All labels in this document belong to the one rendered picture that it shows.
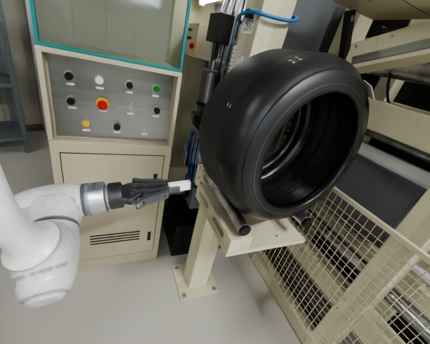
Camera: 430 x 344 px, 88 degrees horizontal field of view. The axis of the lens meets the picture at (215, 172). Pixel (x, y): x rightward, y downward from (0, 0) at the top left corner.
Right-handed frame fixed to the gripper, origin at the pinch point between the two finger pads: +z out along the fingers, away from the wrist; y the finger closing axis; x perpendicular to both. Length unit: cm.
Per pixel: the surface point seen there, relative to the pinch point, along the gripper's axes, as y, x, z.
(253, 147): -12.9, -18.2, 15.6
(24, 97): 279, 42, -120
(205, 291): 20, 103, 23
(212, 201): 8.3, 16.2, 15.8
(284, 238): -10.4, 25.8, 40.8
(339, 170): -10, -4, 56
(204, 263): 24, 80, 22
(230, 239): -11.7, 16.2, 14.5
